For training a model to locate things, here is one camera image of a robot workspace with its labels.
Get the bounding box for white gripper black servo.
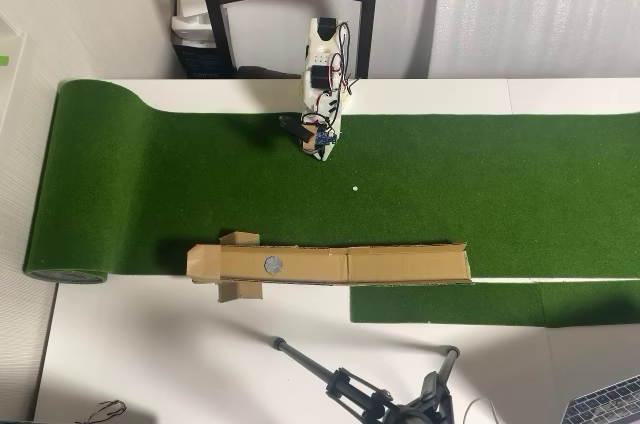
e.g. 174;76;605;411
278;101;347;162

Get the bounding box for brown cardboard ramp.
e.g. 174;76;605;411
186;230;476;304

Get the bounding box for dark blue box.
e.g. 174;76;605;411
172;41;236;79

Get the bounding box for long green turf mat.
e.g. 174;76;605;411
23;78;640;288

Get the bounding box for white curtain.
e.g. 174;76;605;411
428;0;640;79

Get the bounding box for black tripod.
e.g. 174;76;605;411
269;336;461;424

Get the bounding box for white plastic container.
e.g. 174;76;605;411
0;18;39;145

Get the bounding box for laptop keyboard corner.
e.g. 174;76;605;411
559;376;640;424

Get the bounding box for blue board wrist camera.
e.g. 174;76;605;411
299;124;337;151

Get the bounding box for thin white cable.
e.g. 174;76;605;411
462;396;499;424

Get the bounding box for thin black wire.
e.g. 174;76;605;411
82;398;126;423

